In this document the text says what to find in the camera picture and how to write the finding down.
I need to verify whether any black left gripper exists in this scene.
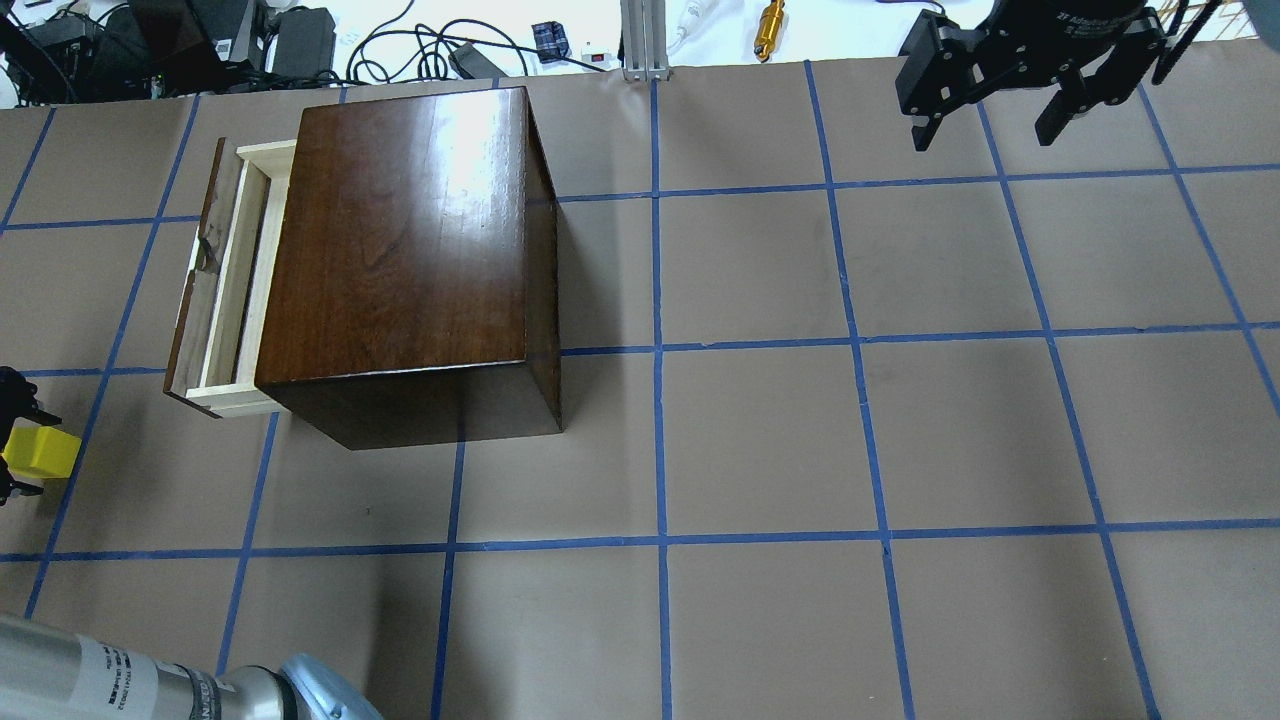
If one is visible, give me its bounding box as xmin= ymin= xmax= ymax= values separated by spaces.
xmin=0 ymin=366 xmax=45 ymax=506

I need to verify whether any black laptop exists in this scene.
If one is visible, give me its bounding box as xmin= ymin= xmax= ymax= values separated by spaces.
xmin=129 ymin=1 xmax=270 ymax=95

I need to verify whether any yellow cube block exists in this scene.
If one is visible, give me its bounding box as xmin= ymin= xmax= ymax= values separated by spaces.
xmin=3 ymin=427 xmax=82 ymax=480

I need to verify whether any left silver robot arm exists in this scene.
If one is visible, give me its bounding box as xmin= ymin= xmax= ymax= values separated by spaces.
xmin=1 ymin=366 xmax=380 ymax=719

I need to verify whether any aluminium frame post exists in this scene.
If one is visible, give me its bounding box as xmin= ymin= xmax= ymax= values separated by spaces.
xmin=620 ymin=0 xmax=671 ymax=82

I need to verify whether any wooden drawer with white handle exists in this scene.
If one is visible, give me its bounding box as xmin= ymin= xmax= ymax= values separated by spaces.
xmin=163 ymin=138 xmax=296 ymax=418

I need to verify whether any dark wooden drawer cabinet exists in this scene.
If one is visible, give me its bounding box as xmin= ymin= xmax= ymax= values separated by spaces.
xmin=253 ymin=86 xmax=564 ymax=450

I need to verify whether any white light bulb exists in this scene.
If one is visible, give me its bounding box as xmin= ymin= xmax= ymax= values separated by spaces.
xmin=666 ymin=1 xmax=726 ymax=56

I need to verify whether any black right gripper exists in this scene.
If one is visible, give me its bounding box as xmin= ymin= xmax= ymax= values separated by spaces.
xmin=895 ymin=1 xmax=1169 ymax=152

